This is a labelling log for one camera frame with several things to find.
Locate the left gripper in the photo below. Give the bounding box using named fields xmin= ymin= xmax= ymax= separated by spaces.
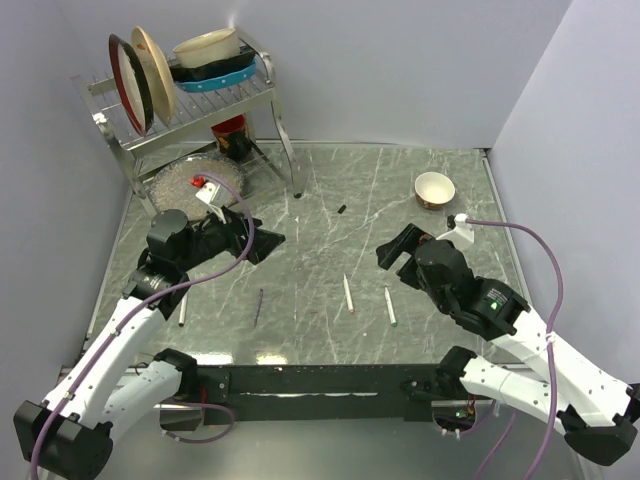
xmin=176 ymin=202 xmax=284 ymax=272

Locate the green marker pen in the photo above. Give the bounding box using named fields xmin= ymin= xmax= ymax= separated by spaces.
xmin=384 ymin=285 xmax=398 ymax=327

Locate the pink marker pen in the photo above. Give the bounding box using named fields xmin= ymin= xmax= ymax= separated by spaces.
xmin=343 ymin=274 xmax=355 ymax=314

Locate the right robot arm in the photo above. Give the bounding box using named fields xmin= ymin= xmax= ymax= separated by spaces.
xmin=376 ymin=214 xmax=639 ymax=466

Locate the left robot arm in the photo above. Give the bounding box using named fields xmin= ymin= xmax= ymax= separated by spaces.
xmin=13 ymin=208 xmax=286 ymax=479

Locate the purple pen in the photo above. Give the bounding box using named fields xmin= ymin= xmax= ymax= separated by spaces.
xmin=252 ymin=288 xmax=264 ymax=328

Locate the black tipped white pen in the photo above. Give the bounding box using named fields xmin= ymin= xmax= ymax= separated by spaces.
xmin=178 ymin=293 xmax=189 ymax=328

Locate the small cream bowl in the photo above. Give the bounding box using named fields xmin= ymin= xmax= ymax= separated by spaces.
xmin=414 ymin=172 xmax=456 ymax=209

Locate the clear glass plate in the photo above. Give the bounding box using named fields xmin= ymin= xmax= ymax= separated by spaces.
xmin=148 ymin=153 xmax=246 ymax=221

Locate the red black cup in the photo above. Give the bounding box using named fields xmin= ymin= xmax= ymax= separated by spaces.
xmin=211 ymin=115 xmax=252 ymax=162

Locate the steel dish rack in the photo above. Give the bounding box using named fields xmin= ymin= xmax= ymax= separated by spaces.
xmin=72 ymin=29 xmax=304 ymax=216

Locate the black base bar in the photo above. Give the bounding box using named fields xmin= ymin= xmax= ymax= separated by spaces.
xmin=158 ymin=363 xmax=496 ymax=432

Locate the blue dotted dish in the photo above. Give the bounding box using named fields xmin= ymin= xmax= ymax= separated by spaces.
xmin=174 ymin=61 xmax=257 ymax=93

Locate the black tray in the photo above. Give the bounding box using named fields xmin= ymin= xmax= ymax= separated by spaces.
xmin=169 ymin=46 xmax=256 ymax=83

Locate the cream bowl on rack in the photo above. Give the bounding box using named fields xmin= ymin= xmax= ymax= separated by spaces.
xmin=173 ymin=28 xmax=240 ymax=68

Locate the beige plate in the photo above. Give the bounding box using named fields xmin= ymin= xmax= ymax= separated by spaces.
xmin=131 ymin=26 xmax=176 ymax=127

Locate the red black rimmed plate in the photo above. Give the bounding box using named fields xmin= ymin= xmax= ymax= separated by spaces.
xmin=108 ymin=34 xmax=154 ymax=137

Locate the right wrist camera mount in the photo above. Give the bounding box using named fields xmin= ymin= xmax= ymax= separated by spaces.
xmin=436 ymin=213 xmax=475 ymax=251

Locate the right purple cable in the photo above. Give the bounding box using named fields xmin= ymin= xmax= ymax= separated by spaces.
xmin=467 ymin=218 xmax=565 ymax=480

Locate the purple cable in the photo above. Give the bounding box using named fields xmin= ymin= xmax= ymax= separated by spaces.
xmin=28 ymin=172 xmax=257 ymax=480
xmin=467 ymin=218 xmax=565 ymax=480

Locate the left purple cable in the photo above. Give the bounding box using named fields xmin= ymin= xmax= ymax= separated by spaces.
xmin=28 ymin=172 xmax=257 ymax=480

